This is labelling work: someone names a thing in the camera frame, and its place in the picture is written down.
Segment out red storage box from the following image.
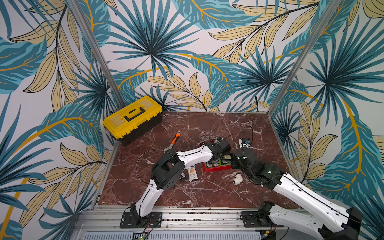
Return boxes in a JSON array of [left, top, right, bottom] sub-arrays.
[[200, 142, 231, 173]]

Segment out white drycake cookie packet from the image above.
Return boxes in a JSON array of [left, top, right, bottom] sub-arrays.
[[188, 167, 199, 182]]

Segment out black cookie packet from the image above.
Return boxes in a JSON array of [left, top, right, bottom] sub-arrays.
[[179, 173, 187, 183]]

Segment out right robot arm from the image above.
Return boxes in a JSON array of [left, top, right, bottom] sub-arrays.
[[231, 148, 363, 240]]

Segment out white pipe elbow fitting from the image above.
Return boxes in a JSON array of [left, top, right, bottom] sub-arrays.
[[233, 174, 244, 186]]

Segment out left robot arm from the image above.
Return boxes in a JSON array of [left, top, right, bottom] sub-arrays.
[[131, 138, 231, 219]]

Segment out green snack packet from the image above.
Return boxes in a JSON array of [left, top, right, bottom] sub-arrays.
[[221, 160, 231, 166]]

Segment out yellow black toolbox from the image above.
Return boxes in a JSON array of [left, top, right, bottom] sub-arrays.
[[103, 96, 163, 146]]

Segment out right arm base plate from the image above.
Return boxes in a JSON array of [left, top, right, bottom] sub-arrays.
[[240, 211, 283, 229]]

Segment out aluminium front rail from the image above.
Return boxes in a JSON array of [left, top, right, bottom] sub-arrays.
[[69, 206, 334, 240]]

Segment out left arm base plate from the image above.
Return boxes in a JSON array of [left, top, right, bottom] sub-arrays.
[[119, 212, 163, 229]]

